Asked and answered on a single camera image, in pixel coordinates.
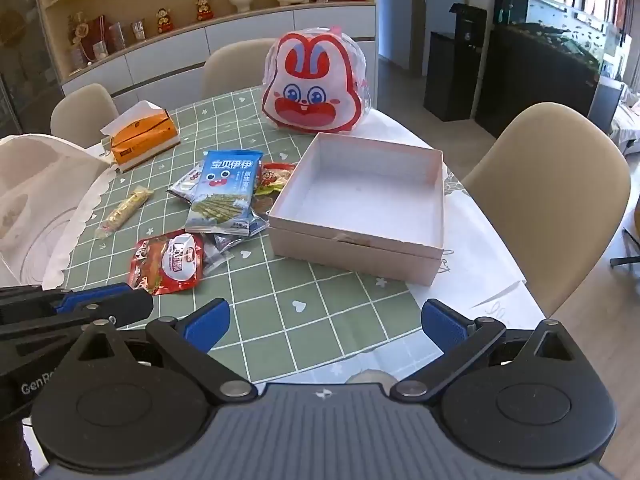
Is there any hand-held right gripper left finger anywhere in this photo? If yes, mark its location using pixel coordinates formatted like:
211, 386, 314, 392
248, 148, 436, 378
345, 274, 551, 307
70, 298, 258, 406

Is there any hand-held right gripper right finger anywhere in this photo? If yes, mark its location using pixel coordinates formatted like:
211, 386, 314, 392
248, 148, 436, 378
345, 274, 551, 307
390, 298, 576, 405

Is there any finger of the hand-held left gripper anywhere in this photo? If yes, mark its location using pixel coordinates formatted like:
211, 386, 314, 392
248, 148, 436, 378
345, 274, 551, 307
0, 282, 135, 323
0, 291, 154, 356

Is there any red meat snack packet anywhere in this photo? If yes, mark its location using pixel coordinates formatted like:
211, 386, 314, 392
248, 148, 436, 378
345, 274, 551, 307
127, 230, 206, 296

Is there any clear blue candy packet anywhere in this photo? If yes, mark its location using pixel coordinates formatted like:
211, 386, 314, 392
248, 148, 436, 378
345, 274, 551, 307
212, 210, 271, 256

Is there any pink cardboard box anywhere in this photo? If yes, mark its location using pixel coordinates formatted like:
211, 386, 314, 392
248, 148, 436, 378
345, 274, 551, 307
267, 132, 446, 287

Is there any blue snack packet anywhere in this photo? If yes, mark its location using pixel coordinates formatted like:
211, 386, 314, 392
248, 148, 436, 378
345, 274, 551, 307
185, 150, 265, 236

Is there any grey snack packet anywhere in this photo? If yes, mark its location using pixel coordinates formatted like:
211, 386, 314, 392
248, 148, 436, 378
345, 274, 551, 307
202, 245, 236, 277

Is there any yellow snack stick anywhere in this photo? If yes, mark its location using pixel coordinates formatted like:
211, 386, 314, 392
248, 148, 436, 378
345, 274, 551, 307
96, 186, 152, 237

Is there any green checked tablecloth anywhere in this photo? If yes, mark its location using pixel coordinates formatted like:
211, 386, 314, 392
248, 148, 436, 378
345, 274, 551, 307
62, 85, 418, 386

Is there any white lace cover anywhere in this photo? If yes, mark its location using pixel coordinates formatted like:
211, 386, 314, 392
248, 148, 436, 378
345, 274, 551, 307
0, 132, 117, 291

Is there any orange tissue box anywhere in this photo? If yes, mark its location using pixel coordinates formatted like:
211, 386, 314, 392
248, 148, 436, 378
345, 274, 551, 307
100, 101, 182, 173

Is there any red yellow snack packet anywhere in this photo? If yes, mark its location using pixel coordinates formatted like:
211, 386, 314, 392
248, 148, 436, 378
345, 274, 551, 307
255, 161, 301, 196

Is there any beige chair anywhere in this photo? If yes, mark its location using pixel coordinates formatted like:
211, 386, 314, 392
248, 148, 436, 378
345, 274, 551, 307
50, 83, 121, 150
202, 37, 281, 102
460, 102, 632, 317

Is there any black side cabinet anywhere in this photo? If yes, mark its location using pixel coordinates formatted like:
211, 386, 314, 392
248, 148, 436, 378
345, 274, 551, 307
424, 30, 483, 122

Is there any glass door cabinet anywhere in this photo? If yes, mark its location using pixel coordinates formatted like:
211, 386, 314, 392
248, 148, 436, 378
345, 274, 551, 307
0, 0, 63, 136

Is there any red white rabbit bag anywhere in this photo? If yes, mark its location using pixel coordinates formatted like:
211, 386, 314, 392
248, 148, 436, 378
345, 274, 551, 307
261, 24, 373, 135

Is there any black fish tank stand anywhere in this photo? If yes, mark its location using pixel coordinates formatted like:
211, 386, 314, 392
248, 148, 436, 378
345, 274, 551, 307
475, 25, 601, 138

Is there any black countertop appliance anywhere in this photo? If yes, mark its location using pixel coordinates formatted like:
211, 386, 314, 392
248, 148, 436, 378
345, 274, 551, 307
450, 2, 488, 41

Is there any glass fish tank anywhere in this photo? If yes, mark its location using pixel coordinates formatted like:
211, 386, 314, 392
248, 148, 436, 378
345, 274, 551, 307
494, 0, 621, 68

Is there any wooden wall shelf cabinet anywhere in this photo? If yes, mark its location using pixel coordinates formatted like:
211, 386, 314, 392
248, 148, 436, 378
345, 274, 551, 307
32, 0, 377, 98

